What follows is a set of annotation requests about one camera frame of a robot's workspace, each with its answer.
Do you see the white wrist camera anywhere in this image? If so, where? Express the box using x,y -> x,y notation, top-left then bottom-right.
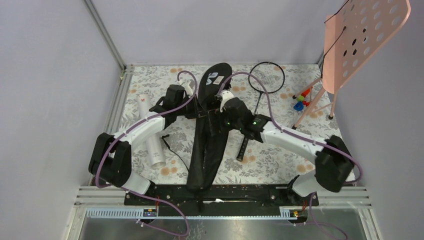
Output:
217,90 -> 235,113
178,80 -> 194,97

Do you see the black Crossway racket bag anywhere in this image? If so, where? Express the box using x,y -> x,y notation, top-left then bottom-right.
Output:
177,62 -> 233,213

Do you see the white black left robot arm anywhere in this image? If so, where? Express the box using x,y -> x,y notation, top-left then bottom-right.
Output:
88,83 -> 197,206

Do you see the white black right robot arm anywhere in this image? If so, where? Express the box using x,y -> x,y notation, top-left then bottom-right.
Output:
207,96 -> 355,206

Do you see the white shuttlecock tube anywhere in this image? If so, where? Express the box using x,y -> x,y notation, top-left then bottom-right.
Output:
137,94 -> 167,169

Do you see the aluminium frame profile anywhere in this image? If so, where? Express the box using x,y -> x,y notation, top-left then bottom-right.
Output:
82,0 -> 135,173

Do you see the black badminton racket right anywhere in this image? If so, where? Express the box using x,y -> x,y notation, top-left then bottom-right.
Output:
235,61 -> 286,163

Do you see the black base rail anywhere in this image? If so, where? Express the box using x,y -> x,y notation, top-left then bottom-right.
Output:
124,184 -> 319,217

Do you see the floral table mat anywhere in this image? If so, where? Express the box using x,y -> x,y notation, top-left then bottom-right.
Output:
119,64 -> 341,185

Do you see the colourful toy pile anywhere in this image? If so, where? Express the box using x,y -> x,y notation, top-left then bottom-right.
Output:
293,86 -> 313,112

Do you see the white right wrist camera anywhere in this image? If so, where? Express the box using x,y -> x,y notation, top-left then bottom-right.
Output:
217,90 -> 235,113

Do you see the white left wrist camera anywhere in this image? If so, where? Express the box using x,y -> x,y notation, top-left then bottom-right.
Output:
178,80 -> 194,97

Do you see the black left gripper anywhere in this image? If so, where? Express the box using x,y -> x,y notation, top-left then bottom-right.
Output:
175,93 -> 207,120

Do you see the pink perforated metal chair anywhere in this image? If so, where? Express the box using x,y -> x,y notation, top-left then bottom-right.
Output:
292,0 -> 411,129

